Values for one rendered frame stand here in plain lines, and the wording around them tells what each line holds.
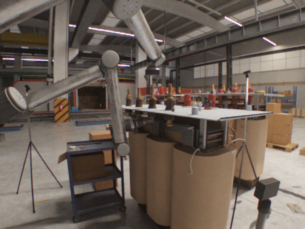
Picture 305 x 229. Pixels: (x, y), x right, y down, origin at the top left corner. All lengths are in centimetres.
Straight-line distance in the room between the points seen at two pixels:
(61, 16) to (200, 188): 1234
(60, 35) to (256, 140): 1161
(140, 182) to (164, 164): 59
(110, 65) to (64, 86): 46
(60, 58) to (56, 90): 1029
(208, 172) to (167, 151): 46
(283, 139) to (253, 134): 307
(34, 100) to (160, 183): 133
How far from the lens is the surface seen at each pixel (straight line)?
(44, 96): 162
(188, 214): 144
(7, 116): 145
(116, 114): 137
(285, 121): 576
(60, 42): 1212
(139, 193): 216
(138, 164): 200
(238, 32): 1067
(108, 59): 141
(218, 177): 132
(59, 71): 1172
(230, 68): 1142
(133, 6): 79
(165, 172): 160
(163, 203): 176
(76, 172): 211
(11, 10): 88
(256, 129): 283
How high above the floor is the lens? 146
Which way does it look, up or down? 5 degrees down
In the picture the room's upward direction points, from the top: straight up
